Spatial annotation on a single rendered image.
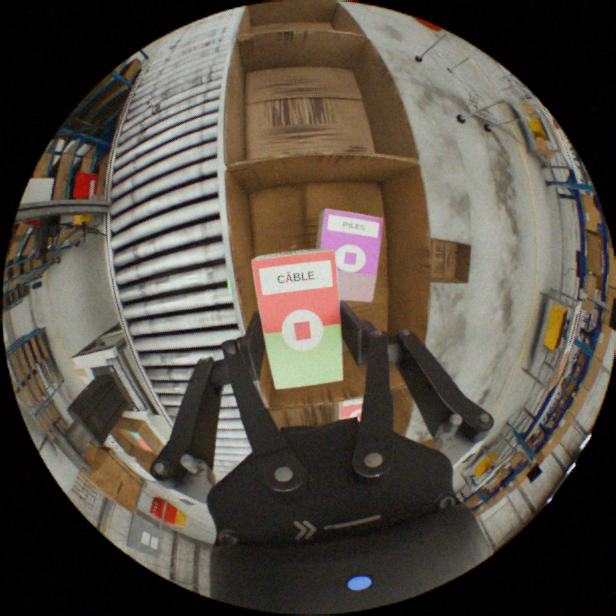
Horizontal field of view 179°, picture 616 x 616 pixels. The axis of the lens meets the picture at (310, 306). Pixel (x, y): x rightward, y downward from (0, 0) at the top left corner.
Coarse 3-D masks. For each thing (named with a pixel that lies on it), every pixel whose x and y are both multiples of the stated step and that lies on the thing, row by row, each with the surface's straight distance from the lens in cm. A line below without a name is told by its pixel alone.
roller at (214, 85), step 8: (216, 80) 91; (192, 88) 93; (200, 88) 91; (208, 88) 90; (216, 88) 90; (176, 96) 95; (184, 96) 93; (192, 96) 92; (160, 104) 97; (168, 104) 95; (144, 112) 101; (152, 112) 99; (136, 120) 103; (144, 120) 102; (128, 128) 106
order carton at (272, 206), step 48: (240, 192) 40; (288, 192) 46; (336, 192) 47; (384, 192) 49; (240, 240) 35; (288, 240) 45; (384, 240) 49; (240, 288) 31; (384, 288) 50; (336, 384) 43
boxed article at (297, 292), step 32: (288, 256) 18; (320, 256) 18; (256, 288) 19; (288, 288) 19; (320, 288) 19; (288, 320) 19; (320, 320) 20; (288, 352) 21; (320, 352) 21; (288, 384) 23
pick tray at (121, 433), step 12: (120, 420) 135; (132, 420) 127; (144, 420) 121; (120, 432) 156; (144, 432) 120; (120, 444) 156; (132, 444) 160; (156, 444) 126; (132, 456) 156; (144, 456) 149; (156, 456) 143
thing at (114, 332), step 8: (112, 328) 174; (104, 336) 157; (112, 336) 151; (120, 336) 143; (88, 344) 159; (96, 344) 162; (104, 344) 166; (112, 344) 110; (120, 344) 107; (80, 352) 153; (120, 352) 107; (120, 360) 107; (128, 368) 109; (128, 376) 109; (136, 384) 110; (136, 392) 113; (144, 392) 114; (144, 400) 113; (152, 408) 118
